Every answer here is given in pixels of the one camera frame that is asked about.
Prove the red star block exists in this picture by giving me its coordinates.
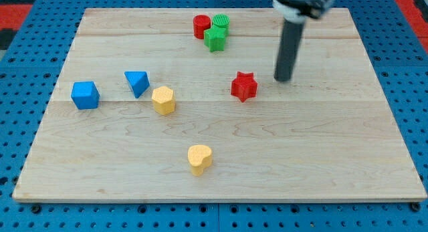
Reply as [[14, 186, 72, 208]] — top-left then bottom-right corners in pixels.
[[231, 71, 258, 102]]

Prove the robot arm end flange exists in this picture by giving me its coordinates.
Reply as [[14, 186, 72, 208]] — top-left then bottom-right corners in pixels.
[[272, 0, 335, 23]]

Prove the green star block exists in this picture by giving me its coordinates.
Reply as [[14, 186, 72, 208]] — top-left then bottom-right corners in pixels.
[[204, 25, 227, 52]]

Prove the light wooden board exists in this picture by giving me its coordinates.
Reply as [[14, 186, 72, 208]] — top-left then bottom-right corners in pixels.
[[13, 8, 427, 203]]

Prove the yellow heart block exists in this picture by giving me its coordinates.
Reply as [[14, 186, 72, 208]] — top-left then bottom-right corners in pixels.
[[187, 144, 213, 176]]

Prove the yellow hexagon block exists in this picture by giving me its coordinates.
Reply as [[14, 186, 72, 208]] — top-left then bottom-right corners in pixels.
[[152, 86, 176, 115]]

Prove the blue triangular prism block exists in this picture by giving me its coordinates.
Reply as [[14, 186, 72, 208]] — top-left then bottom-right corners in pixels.
[[124, 71, 150, 98]]

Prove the red cylinder block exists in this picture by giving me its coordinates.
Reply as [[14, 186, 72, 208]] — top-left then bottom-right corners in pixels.
[[193, 14, 211, 39]]

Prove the green cylinder block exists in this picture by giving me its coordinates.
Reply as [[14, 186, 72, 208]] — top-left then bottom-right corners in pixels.
[[212, 13, 230, 36]]

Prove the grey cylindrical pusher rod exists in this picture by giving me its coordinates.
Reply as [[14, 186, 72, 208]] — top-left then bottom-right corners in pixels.
[[274, 19, 305, 82]]

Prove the blue cube block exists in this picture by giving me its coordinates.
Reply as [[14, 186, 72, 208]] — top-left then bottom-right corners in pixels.
[[71, 81, 100, 110]]

